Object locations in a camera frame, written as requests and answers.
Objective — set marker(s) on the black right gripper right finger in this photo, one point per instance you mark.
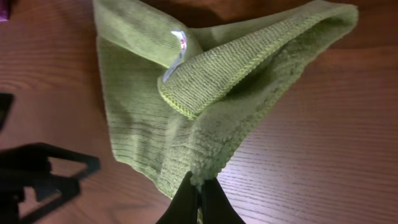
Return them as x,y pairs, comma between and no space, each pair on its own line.
215,205

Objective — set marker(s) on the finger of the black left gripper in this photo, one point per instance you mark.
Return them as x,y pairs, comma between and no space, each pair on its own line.
43,149
69,189

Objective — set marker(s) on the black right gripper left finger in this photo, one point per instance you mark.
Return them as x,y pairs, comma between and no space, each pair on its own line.
183,208

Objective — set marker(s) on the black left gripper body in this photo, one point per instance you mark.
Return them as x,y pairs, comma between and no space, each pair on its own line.
15,175

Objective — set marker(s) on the light green cloth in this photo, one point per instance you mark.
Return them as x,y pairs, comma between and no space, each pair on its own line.
182,99

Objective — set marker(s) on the folded pink cloth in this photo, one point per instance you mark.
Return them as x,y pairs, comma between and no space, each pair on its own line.
4,10

